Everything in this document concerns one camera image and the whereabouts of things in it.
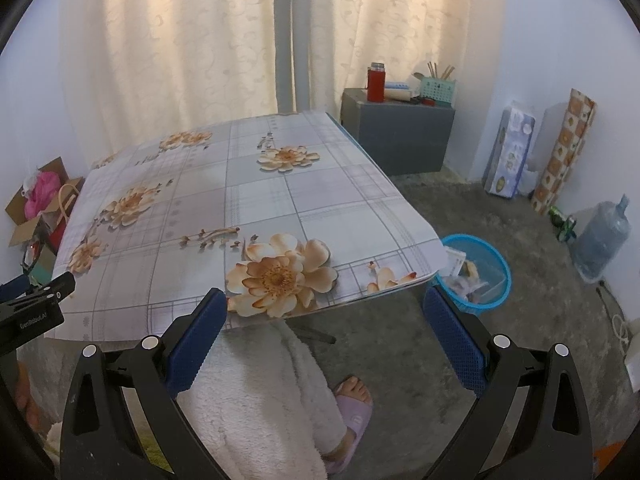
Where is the white orange medicine box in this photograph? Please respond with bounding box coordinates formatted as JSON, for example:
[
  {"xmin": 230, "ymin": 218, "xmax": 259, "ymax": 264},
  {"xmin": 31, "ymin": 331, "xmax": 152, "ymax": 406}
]
[{"xmin": 444, "ymin": 246, "xmax": 467, "ymax": 277}]

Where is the white cable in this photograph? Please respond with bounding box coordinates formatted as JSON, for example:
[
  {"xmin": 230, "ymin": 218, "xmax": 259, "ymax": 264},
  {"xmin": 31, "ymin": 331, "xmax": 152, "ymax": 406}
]
[{"xmin": 612, "ymin": 310, "xmax": 633, "ymax": 356}]

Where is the blue white carton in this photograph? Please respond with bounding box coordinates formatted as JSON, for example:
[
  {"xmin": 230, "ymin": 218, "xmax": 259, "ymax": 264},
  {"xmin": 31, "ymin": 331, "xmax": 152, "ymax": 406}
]
[{"xmin": 482, "ymin": 101, "xmax": 537, "ymax": 198}]

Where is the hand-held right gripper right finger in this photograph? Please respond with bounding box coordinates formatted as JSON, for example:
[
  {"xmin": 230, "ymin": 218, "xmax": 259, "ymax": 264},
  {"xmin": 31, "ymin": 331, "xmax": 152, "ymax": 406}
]
[{"xmin": 422, "ymin": 285, "xmax": 594, "ymax": 480}]

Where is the orange patterned roll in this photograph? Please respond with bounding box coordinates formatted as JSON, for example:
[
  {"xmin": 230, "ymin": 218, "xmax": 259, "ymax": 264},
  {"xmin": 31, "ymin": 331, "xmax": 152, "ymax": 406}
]
[{"xmin": 530, "ymin": 88, "xmax": 597, "ymax": 216}]

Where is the pink fluffy item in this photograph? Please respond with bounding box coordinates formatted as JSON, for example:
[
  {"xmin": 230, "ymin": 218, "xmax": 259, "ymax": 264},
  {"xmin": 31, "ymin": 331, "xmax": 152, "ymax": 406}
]
[{"xmin": 24, "ymin": 171, "xmax": 61, "ymax": 220}]

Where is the person's left hand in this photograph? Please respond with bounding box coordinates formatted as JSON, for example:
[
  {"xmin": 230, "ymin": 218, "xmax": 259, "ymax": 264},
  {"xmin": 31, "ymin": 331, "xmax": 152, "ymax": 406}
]
[{"xmin": 14, "ymin": 364, "xmax": 41, "ymax": 431}]

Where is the kraft paper bag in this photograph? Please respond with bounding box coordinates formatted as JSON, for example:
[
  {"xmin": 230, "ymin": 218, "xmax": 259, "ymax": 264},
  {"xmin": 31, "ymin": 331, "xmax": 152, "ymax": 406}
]
[{"xmin": 45, "ymin": 183, "xmax": 83, "ymax": 261}]

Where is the blue white packet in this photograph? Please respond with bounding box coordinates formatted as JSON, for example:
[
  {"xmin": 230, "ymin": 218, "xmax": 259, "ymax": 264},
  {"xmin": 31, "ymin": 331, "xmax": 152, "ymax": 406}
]
[{"xmin": 384, "ymin": 80, "xmax": 418, "ymax": 101}]

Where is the blue plastic basket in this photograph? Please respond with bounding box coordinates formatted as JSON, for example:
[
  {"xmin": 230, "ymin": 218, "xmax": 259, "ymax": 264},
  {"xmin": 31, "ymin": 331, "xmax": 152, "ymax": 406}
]
[{"xmin": 434, "ymin": 233, "xmax": 513, "ymax": 317}]

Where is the black cable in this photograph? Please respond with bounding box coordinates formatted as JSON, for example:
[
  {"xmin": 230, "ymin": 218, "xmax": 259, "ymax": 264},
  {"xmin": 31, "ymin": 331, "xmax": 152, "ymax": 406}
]
[{"xmin": 597, "ymin": 280, "xmax": 618, "ymax": 322}]

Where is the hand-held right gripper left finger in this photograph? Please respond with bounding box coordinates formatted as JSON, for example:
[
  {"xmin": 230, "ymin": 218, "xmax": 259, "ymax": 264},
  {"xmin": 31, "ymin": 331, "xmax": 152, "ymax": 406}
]
[{"xmin": 59, "ymin": 287, "xmax": 231, "ymax": 480}]

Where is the grey pole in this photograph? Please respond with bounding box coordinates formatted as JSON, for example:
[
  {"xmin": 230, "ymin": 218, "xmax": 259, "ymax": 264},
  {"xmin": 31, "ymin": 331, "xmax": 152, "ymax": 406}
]
[{"xmin": 272, "ymin": 0, "xmax": 311, "ymax": 113}]

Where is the purple slipper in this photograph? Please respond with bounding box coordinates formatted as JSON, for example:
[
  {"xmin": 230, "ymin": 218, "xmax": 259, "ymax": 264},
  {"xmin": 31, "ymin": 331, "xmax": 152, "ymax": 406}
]
[{"xmin": 332, "ymin": 394, "xmax": 373, "ymax": 461}]

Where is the cream patterned curtain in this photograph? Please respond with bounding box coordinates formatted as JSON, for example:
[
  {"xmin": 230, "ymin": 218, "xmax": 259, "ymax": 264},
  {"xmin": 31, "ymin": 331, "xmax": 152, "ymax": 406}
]
[
  {"xmin": 307, "ymin": 0, "xmax": 506, "ymax": 111},
  {"xmin": 60, "ymin": 0, "xmax": 278, "ymax": 171}
]

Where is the green chopstick holder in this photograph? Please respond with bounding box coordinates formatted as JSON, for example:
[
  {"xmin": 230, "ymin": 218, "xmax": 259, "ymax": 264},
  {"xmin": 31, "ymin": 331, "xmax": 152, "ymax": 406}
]
[{"xmin": 419, "ymin": 76, "xmax": 457, "ymax": 107}]

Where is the floral tablecloth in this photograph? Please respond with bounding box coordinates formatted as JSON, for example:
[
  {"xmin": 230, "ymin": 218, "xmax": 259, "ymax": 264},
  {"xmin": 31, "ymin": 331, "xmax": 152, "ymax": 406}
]
[{"xmin": 44, "ymin": 111, "xmax": 448, "ymax": 341}]

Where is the grey cabinet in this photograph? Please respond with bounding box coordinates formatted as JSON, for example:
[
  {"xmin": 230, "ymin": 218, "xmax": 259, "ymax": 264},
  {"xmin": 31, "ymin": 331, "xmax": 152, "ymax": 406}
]
[{"xmin": 341, "ymin": 87, "xmax": 456, "ymax": 177}]

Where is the teal box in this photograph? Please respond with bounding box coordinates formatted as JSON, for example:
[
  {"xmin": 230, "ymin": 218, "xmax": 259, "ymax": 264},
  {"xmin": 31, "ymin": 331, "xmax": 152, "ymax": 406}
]
[{"xmin": 30, "ymin": 247, "xmax": 58, "ymax": 281}]

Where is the cardboard box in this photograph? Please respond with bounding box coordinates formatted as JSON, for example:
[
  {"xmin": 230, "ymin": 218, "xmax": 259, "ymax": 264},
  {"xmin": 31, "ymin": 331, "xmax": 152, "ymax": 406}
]
[{"xmin": 5, "ymin": 156, "xmax": 86, "ymax": 248}]

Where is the person's right foot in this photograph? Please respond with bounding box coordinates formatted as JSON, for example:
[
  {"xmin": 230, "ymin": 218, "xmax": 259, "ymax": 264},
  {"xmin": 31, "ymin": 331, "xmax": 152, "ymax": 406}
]
[{"xmin": 322, "ymin": 374, "xmax": 373, "ymax": 476}]

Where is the red bottle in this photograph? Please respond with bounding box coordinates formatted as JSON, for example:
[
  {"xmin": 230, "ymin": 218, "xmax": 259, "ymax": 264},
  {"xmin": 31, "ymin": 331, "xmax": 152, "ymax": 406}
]
[{"xmin": 366, "ymin": 62, "xmax": 386, "ymax": 102}]

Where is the blue water jug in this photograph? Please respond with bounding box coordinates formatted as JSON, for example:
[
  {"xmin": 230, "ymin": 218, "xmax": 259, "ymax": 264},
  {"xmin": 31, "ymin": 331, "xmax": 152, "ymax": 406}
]
[{"xmin": 571, "ymin": 195, "xmax": 632, "ymax": 281}]

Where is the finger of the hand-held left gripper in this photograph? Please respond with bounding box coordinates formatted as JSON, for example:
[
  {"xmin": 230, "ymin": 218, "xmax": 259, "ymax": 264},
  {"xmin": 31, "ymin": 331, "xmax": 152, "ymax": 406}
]
[{"xmin": 0, "ymin": 272, "xmax": 77, "ymax": 307}]

